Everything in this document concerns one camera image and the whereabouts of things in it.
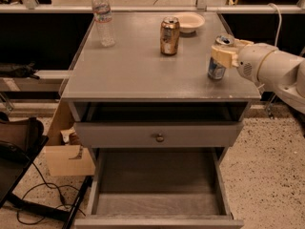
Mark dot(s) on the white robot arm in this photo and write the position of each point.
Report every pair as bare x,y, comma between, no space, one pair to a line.
265,65

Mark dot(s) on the black chair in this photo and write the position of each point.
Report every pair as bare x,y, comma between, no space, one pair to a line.
20,143

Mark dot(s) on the round brass drawer knob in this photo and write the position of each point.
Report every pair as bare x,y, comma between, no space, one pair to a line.
159,138

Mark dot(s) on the gold soda can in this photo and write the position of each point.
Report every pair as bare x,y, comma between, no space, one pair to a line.
169,35

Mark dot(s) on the clear plastic water bottle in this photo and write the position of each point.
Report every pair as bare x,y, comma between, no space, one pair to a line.
102,15

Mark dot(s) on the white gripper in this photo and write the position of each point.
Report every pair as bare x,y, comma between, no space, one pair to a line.
249,63

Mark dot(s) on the white paper bowl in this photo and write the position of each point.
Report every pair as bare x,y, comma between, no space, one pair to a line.
189,21

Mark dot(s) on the open grey middle drawer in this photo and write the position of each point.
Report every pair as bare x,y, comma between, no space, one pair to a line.
158,189

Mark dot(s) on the black object on rail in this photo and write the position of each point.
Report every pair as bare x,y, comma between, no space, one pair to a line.
14,70

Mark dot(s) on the grey top drawer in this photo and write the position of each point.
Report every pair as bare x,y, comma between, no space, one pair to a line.
142,135

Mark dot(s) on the grey drawer cabinet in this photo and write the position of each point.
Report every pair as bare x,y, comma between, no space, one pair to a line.
133,82

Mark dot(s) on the silver blue redbull can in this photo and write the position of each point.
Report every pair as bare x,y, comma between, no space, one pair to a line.
216,71

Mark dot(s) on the cardboard box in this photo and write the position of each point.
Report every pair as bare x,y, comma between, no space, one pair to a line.
66,157

